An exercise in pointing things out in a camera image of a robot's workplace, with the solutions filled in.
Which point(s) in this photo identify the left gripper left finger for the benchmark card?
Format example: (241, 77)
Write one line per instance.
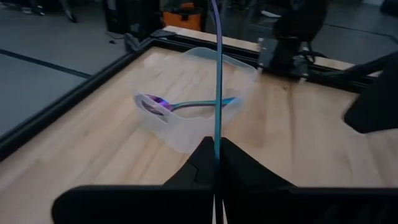
(189, 193)

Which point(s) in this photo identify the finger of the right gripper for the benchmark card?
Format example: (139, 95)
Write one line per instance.
(373, 65)
(379, 102)

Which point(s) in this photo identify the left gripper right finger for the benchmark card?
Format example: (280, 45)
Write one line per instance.
(248, 193)

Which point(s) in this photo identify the iridescent purple teal spoon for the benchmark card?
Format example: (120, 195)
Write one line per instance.
(219, 77)
(157, 102)

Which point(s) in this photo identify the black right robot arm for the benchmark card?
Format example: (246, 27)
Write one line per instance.
(292, 46)

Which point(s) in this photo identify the clear plastic bin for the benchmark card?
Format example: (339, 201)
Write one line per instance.
(183, 137)

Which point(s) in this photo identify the orange black device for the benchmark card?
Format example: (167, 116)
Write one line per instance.
(182, 20)

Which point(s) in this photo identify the black equipment case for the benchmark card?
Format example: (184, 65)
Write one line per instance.
(130, 15)

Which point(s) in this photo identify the black metal table frame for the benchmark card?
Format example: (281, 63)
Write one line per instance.
(62, 104)

